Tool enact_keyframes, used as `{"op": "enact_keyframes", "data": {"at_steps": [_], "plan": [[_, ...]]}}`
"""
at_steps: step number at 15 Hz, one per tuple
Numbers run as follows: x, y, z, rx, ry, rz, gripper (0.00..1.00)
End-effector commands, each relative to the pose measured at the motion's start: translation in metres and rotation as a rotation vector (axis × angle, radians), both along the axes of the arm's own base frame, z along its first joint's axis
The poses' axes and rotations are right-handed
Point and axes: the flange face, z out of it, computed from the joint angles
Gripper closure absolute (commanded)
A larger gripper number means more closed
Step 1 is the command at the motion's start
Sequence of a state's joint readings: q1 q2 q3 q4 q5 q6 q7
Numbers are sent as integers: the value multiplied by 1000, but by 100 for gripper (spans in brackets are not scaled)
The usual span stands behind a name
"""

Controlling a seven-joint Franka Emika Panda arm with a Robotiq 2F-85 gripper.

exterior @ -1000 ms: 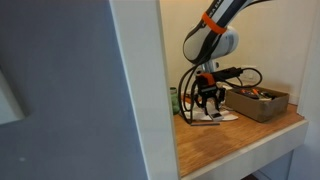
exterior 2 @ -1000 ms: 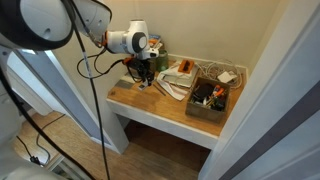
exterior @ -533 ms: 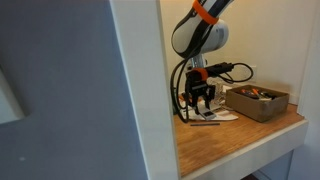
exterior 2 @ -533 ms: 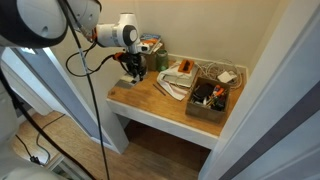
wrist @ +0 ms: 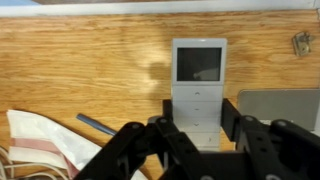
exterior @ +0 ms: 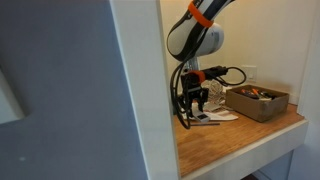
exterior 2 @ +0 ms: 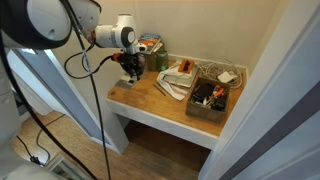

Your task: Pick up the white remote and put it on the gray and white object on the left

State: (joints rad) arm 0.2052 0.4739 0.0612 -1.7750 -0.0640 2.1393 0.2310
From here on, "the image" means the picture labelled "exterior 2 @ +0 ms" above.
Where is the orange handled tool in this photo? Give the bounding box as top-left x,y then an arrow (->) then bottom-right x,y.
212,84 -> 225,98

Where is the brown cardboard box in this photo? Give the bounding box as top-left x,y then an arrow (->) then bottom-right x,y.
185,76 -> 232,125

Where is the grey blue door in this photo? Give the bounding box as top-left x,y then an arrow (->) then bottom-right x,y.
12,49 -> 112,145

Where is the white power adapter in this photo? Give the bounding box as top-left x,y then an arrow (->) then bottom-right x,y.
216,70 -> 238,84

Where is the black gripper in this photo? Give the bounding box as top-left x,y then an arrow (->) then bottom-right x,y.
118,52 -> 147,81

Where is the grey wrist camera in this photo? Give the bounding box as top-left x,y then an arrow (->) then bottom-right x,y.
134,42 -> 149,54

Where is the black looped gripper cable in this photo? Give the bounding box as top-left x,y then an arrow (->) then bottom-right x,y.
63,42 -> 116,80

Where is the orange case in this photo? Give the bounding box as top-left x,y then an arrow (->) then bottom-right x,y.
177,58 -> 196,75

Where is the white remote with screen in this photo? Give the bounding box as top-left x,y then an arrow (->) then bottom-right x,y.
124,75 -> 139,85

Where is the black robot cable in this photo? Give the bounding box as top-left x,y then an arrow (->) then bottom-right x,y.
64,0 -> 113,180
0,31 -> 99,180

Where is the colourful book stack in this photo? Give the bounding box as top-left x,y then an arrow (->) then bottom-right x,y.
137,32 -> 165,55

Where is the green glass jar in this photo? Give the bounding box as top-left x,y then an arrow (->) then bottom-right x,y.
156,49 -> 170,72

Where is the black object in box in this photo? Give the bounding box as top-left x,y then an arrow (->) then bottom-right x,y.
192,82 -> 215,102

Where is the gray and white flat object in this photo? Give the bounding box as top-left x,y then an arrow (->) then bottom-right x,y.
114,78 -> 135,90

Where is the black floor cable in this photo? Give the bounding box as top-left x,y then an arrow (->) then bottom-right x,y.
15,113 -> 68,165

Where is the white printed paper sheet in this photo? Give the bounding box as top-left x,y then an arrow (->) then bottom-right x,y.
156,72 -> 190,102

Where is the white booklet stack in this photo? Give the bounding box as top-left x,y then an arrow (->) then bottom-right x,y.
161,64 -> 198,89

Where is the white cable bundle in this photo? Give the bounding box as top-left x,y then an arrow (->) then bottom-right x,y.
195,58 -> 243,90

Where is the small brown box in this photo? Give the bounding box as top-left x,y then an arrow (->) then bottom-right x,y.
145,51 -> 160,72

